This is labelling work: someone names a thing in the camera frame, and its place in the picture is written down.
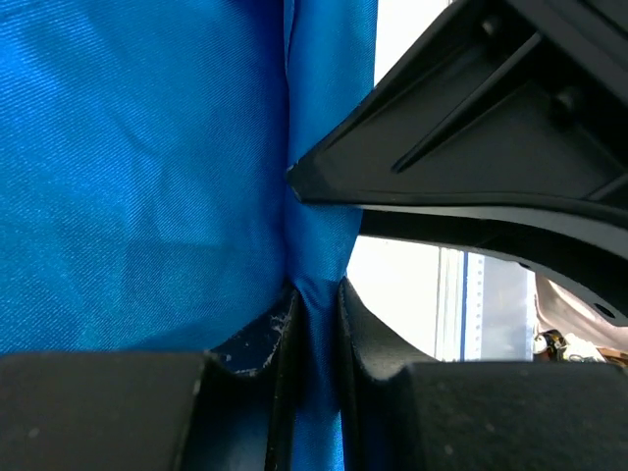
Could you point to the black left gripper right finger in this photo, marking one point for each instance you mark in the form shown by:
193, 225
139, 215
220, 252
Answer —
401, 409

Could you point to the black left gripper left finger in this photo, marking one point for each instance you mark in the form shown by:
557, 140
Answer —
227, 408

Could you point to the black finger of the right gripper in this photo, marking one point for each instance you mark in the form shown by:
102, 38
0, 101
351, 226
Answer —
596, 276
498, 103

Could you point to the blue cloth napkin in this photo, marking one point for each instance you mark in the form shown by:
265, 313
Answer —
143, 199

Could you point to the white slotted cable duct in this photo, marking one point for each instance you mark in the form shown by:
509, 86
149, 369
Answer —
499, 314

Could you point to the aluminium mounting rail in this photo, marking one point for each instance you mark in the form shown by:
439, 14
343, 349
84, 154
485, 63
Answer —
450, 318

